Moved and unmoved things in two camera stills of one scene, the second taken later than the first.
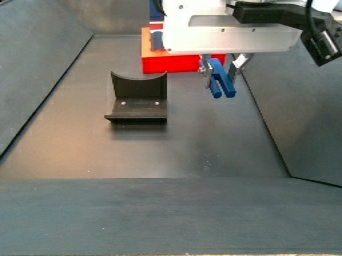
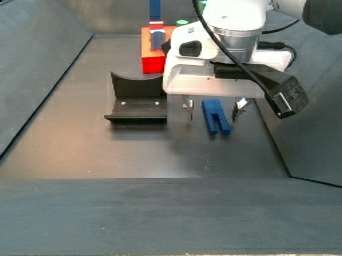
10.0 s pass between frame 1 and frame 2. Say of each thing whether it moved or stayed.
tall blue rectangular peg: stayed
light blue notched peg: stayed
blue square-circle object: moved
